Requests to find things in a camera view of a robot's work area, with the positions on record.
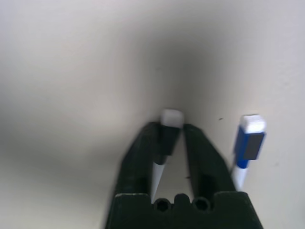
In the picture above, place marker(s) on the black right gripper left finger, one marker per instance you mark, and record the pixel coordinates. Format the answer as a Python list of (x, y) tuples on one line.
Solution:
[(135, 171)]

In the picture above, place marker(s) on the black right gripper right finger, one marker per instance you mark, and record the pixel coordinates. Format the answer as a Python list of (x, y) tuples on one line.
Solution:
[(207, 171)]

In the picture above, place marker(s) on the white marker blue cap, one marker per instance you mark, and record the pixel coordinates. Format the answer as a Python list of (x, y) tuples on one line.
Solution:
[(243, 148)]

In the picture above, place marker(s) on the white marker black cap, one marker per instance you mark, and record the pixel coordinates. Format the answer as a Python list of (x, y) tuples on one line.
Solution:
[(170, 140)]

